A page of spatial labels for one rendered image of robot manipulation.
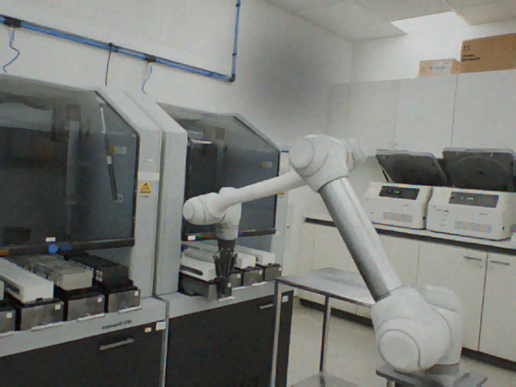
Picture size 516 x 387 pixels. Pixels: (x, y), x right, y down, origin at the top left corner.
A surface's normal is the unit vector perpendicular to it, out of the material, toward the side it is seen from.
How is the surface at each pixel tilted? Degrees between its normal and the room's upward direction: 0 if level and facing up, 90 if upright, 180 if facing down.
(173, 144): 90
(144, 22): 90
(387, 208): 90
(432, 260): 90
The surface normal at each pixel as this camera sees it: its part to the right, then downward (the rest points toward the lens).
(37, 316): 0.73, 0.09
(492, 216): -0.67, -0.01
